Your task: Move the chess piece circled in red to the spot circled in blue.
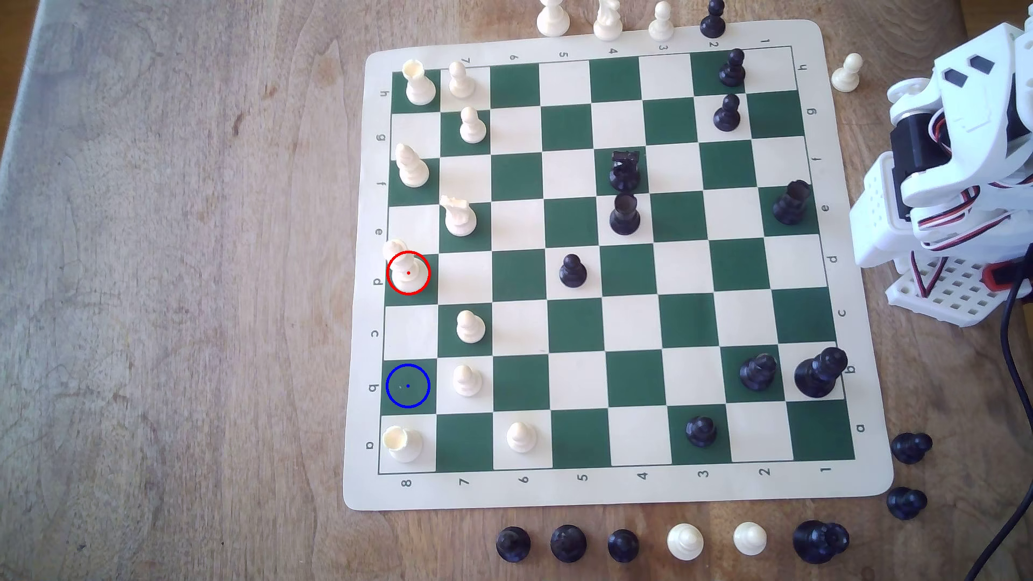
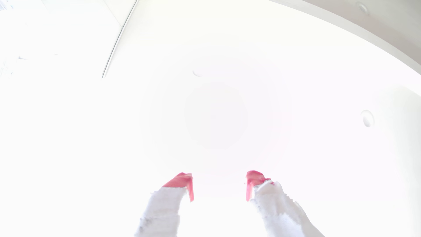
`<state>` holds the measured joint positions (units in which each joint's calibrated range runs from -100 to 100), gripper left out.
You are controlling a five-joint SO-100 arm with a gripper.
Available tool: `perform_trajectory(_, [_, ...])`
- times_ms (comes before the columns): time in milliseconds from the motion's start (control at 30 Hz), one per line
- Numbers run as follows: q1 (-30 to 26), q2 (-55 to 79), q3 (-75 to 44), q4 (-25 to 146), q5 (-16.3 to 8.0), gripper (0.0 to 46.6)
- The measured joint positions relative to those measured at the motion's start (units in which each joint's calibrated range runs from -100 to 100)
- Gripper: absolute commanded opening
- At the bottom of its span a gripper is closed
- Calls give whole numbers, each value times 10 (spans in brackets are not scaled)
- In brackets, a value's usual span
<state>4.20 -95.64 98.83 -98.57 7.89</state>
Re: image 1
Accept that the tall white chess piece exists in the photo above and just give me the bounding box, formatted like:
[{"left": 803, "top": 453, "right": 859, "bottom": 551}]
[{"left": 381, "top": 238, "right": 432, "bottom": 296}]

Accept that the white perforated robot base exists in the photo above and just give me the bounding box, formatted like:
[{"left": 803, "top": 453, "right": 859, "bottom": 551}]
[{"left": 886, "top": 254, "right": 1033, "bottom": 328}]

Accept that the white knight chess piece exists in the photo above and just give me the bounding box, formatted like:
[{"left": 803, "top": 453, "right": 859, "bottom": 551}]
[
  {"left": 592, "top": 0, "right": 625, "bottom": 43},
  {"left": 440, "top": 194, "right": 479, "bottom": 238}
]

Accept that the black bishop chess piece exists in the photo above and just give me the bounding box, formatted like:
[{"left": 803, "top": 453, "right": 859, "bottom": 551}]
[{"left": 609, "top": 194, "right": 642, "bottom": 237}]

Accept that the black knight chess piece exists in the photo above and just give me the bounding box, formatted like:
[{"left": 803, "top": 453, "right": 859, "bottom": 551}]
[
  {"left": 609, "top": 150, "right": 643, "bottom": 194},
  {"left": 739, "top": 352, "right": 779, "bottom": 393}
]

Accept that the white bishop chess piece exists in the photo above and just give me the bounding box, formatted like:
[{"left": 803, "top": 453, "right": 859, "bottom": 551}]
[{"left": 394, "top": 143, "right": 431, "bottom": 189}]

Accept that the white rook chess piece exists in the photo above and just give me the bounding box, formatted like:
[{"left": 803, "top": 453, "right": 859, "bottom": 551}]
[
  {"left": 383, "top": 425, "right": 424, "bottom": 464},
  {"left": 401, "top": 58, "right": 437, "bottom": 107}
]

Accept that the black rook chess piece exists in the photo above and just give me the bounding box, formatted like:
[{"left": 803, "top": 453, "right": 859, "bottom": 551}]
[{"left": 772, "top": 179, "right": 813, "bottom": 227}]

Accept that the large black chess piece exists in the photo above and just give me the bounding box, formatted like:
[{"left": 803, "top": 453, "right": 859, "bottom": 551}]
[
  {"left": 794, "top": 347, "right": 849, "bottom": 400},
  {"left": 791, "top": 520, "right": 851, "bottom": 565}
]

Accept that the green and cream chessboard mat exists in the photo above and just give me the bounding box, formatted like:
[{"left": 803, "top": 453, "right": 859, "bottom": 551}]
[{"left": 343, "top": 20, "right": 894, "bottom": 511}]

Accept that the red and black connector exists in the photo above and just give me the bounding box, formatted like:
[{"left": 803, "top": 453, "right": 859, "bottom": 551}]
[{"left": 982, "top": 260, "right": 1033, "bottom": 293}]

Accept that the black cable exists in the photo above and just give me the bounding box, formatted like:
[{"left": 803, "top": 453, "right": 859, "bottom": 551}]
[{"left": 960, "top": 242, "right": 1033, "bottom": 581}]

